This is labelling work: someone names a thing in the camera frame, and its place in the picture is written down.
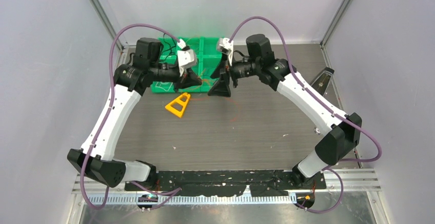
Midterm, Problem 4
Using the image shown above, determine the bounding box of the orange wire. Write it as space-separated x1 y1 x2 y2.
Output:
190 68 242 123

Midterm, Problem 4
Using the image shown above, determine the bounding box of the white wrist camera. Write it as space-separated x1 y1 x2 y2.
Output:
177 38 198 77
216 37 234 66

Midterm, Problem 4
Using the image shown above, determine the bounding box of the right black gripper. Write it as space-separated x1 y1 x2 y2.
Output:
209 52 261 97

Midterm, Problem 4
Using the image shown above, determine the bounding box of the slotted cable duct rail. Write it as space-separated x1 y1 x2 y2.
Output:
106 193 302 205

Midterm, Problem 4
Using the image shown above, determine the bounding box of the yellow triangular plastic bracket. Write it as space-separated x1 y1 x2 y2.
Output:
165 92 191 118

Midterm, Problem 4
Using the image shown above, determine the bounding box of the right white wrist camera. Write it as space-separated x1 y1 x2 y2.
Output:
216 37 234 66

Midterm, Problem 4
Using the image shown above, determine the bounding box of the green six-compartment bin tray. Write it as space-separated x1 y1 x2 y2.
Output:
159 36 222 93

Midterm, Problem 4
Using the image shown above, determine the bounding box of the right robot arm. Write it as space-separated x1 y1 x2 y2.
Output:
208 34 362 189

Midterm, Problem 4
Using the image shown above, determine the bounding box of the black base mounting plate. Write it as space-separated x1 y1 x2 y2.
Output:
125 169 326 197

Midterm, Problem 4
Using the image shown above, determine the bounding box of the black metronome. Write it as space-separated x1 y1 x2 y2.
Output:
310 67 335 96

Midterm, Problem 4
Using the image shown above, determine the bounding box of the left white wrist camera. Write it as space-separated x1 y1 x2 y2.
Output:
177 38 198 77

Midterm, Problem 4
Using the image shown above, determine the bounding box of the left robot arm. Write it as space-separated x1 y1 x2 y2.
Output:
67 37 202 190

